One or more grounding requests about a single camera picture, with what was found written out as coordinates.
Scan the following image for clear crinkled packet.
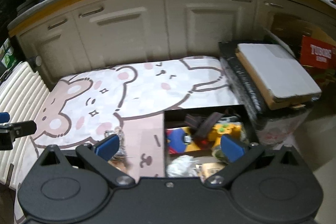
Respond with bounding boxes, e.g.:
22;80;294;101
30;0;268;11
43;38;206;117
104;127;129;169

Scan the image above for red Tuborg box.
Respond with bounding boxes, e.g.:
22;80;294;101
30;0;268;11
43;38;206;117
299;36;335;69

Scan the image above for green white carton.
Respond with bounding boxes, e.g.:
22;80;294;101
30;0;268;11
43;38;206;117
0;39;18;69

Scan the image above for white crumpled plastic bag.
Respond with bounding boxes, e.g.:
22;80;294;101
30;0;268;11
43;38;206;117
166;155;198;178

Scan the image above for white cabinet row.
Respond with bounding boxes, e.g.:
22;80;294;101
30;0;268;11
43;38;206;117
17;0;335;86

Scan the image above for white foam board carton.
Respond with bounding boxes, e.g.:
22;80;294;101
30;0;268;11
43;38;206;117
236;43;322;110

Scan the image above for yellow headlamp with striped strap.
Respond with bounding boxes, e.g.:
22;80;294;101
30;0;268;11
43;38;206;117
185;112;243;152

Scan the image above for white ribbed suitcase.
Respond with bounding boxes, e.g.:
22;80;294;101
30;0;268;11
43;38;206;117
0;62;50;189

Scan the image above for small brown printed box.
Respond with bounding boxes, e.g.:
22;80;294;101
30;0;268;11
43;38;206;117
196;162;226;181

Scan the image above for red yellow blue card box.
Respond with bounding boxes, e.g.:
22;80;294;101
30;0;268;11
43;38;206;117
166;127;210;155

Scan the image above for black wrapped flat case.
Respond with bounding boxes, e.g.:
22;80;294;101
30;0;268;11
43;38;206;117
219;40;318;130

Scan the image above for black open storage box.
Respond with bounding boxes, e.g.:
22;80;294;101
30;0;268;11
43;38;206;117
164;105;257;179

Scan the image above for bear print bed sheet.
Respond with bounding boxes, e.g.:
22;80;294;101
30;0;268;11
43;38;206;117
12;55;240;224

